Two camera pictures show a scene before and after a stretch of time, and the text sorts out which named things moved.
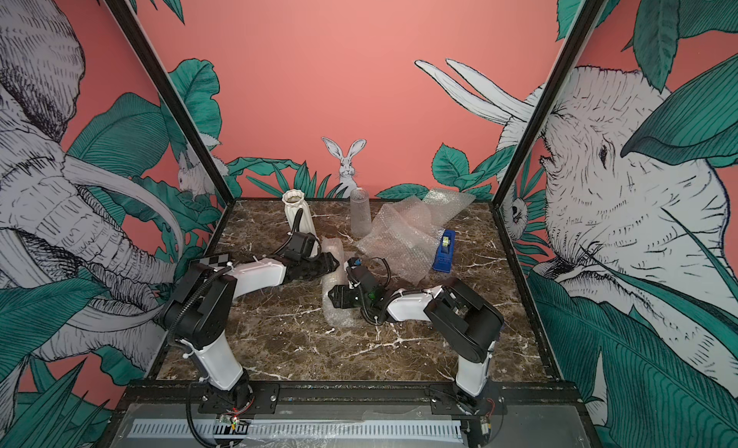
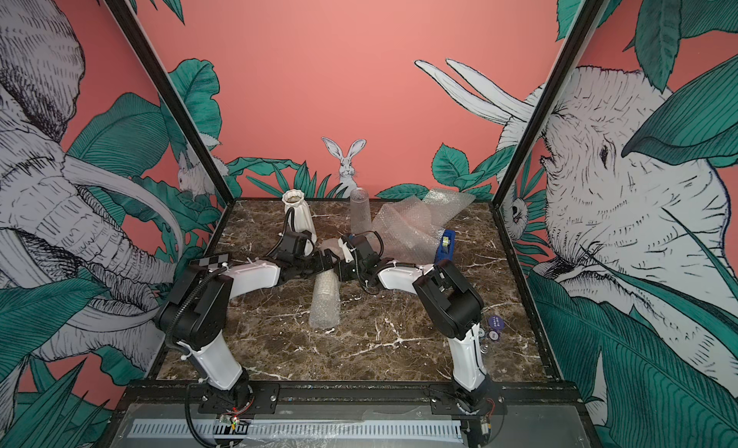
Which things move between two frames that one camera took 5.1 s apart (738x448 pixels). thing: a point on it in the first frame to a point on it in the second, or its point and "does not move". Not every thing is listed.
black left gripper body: (316, 266) does not move
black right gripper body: (351, 298) to (351, 272)
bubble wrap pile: (402, 235) does not move
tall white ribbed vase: (293, 200) does not move
